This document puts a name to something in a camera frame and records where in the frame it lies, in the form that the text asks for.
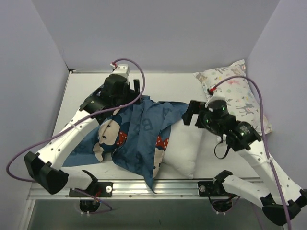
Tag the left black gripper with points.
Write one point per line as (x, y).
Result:
(132, 89)

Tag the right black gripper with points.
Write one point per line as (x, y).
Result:
(198, 115)

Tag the white pillow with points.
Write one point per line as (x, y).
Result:
(184, 148)

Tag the blue letter-print pillowcase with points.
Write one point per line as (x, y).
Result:
(83, 153)

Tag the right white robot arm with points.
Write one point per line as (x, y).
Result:
(280, 199)

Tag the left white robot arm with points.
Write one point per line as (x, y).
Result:
(45, 165)

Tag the floral deer-print pillow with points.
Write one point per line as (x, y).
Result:
(240, 100)

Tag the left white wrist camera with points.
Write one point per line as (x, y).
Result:
(120, 69)

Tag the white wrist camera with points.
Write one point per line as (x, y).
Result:
(120, 69)
(215, 94)

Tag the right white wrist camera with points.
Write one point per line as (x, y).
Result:
(215, 94)

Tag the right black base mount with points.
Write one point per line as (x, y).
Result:
(206, 189)

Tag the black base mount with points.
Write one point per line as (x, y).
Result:
(206, 189)
(102, 189)

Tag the front aluminium rail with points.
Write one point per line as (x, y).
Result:
(130, 190)

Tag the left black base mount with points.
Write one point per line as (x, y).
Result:
(102, 189)

